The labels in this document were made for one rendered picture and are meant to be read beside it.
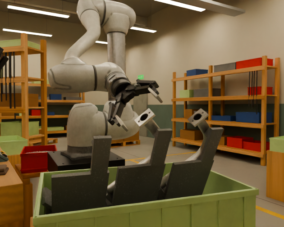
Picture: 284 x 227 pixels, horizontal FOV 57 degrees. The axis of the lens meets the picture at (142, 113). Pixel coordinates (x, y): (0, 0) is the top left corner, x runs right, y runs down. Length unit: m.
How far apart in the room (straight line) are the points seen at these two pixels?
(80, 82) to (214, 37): 6.81
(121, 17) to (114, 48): 0.17
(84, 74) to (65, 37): 10.45
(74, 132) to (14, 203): 0.41
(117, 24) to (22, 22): 9.85
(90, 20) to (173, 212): 0.98
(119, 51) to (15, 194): 0.85
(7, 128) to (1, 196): 3.48
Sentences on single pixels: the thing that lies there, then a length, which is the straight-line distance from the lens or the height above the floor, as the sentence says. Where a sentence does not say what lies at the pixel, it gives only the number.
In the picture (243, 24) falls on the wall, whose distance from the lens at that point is 7.10.
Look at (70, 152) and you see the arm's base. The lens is 1.39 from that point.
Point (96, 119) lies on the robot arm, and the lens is 1.35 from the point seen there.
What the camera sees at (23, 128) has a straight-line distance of 4.36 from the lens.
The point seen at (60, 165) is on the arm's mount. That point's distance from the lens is 1.26.
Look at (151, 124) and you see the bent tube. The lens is 0.75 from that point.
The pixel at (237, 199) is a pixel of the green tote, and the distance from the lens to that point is 0.84.
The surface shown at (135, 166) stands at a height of 1.03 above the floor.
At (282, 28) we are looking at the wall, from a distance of 6.46.
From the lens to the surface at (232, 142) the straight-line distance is 6.33.
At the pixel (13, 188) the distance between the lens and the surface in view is 1.17.
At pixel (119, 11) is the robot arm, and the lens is 1.52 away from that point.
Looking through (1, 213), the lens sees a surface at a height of 0.80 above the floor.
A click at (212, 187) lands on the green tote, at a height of 0.90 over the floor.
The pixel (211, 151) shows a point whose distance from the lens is 0.86.
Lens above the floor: 1.20
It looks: 2 degrees down
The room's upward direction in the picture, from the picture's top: straight up
